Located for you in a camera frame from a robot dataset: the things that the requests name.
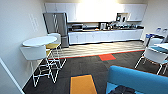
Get white wardrobe door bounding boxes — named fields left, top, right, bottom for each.
left=0, top=57, right=26, bottom=94

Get white kitchen counter cabinets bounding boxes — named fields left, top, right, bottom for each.
left=67, top=28, right=146, bottom=45

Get grey microwave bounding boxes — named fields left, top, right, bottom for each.
left=71, top=23, right=84, bottom=32

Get yellow seat bar stool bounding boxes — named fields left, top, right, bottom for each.
left=44, top=41, right=67, bottom=70

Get white bar stool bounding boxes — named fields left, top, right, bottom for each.
left=47, top=32, right=63, bottom=44
left=19, top=44, right=58, bottom=88

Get steel refrigerator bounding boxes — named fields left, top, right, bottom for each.
left=43, top=12, right=70, bottom=49

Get white round high table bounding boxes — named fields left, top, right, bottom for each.
left=22, top=35, right=58, bottom=48

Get white upper kitchen cabinets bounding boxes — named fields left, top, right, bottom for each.
left=44, top=2, right=148, bottom=24

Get blue sofa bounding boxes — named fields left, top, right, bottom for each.
left=105, top=65, right=168, bottom=94

